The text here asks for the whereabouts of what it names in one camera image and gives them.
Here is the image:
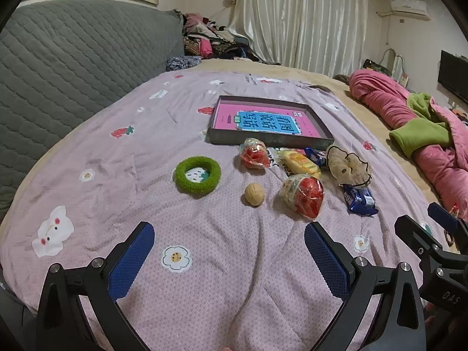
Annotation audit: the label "grey quilted headboard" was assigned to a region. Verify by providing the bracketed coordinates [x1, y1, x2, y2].
[0, 0, 185, 205]

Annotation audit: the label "black television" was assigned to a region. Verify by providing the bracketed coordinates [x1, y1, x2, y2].
[438, 49, 468, 105]

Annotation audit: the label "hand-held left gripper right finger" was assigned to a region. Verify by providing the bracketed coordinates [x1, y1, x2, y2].
[304, 221, 428, 351]

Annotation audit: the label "white curtains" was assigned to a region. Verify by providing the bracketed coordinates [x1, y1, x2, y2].
[228, 0, 368, 77]

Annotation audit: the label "yellow cake packet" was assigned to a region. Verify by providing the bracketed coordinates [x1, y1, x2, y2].
[274, 147, 322, 180]

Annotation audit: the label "green fleece blanket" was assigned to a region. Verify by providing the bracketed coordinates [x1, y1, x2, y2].
[388, 92, 454, 158]

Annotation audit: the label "pink printed blanket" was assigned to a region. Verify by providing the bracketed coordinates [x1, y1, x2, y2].
[0, 69, 457, 351]

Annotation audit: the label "red snack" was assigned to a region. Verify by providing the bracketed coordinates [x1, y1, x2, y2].
[280, 173, 325, 218]
[239, 138, 271, 169]

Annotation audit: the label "shallow grey box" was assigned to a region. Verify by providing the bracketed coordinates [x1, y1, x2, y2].
[206, 95, 335, 150]

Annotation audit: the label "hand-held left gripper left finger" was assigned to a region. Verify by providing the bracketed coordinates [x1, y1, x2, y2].
[35, 221, 156, 351]

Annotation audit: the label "dark floral cloth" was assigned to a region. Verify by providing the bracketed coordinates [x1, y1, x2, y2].
[166, 55, 202, 72]

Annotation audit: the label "white air conditioner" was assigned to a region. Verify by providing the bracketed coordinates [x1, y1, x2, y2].
[389, 0, 429, 20]

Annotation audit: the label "walnut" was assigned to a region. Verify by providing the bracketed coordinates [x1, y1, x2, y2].
[244, 183, 265, 207]

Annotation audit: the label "dark bag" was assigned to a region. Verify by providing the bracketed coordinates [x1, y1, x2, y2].
[364, 59, 388, 74]

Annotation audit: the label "blue and white cookie packet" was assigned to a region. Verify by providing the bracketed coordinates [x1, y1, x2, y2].
[342, 184, 379, 216]

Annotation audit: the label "pile of clothes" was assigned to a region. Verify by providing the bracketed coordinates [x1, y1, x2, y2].
[181, 12, 282, 66]

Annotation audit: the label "blue and pink cookie packet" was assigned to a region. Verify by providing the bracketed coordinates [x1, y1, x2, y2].
[304, 147, 328, 167]

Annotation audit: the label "beige scrunchie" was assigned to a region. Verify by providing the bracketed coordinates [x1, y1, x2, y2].
[325, 144, 371, 186]

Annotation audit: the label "arched vanity mirror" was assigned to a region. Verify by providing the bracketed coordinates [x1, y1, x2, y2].
[382, 47, 405, 78]

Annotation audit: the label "pink quilt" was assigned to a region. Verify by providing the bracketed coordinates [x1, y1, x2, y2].
[347, 69, 468, 223]

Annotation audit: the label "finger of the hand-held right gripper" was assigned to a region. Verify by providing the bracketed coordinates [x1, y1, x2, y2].
[427, 202, 468, 244]
[394, 215, 445, 260]

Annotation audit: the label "green plush ring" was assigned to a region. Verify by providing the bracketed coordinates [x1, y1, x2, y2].
[173, 156, 222, 195]

